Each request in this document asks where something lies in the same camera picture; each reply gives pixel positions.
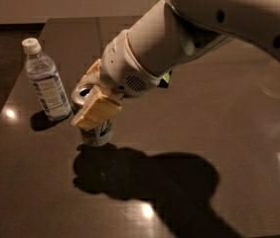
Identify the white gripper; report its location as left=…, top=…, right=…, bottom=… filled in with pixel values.
left=71, top=30, right=162, bottom=131

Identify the green 7up soda can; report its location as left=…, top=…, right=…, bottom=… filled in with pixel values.
left=71, top=84, right=113, bottom=147

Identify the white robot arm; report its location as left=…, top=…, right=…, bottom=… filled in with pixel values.
left=71, top=0, right=280, bottom=130

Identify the clear blue-label plastic bottle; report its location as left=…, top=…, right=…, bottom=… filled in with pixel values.
left=22, top=38, right=71, bottom=122

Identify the green chip bag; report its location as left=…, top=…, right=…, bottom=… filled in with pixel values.
left=159, top=71, right=172, bottom=88

